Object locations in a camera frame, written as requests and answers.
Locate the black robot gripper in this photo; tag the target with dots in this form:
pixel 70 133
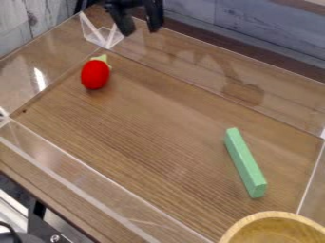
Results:
pixel 123 18

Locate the red plush strawberry toy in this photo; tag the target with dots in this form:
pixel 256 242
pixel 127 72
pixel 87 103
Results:
pixel 95 72

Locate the green rectangular block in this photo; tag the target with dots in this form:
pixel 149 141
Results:
pixel 248 167

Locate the black metal table clamp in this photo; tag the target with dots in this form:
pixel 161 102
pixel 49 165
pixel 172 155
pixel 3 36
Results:
pixel 23 225

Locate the wooden bowl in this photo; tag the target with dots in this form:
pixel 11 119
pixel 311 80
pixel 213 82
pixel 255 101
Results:
pixel 275 227

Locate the clear acrylic corner bracket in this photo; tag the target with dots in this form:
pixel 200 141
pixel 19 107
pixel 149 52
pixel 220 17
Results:
pixel 105 37

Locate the clear acrylic enclosure walls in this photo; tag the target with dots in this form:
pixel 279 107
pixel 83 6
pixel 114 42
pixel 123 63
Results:
pixel 127 159

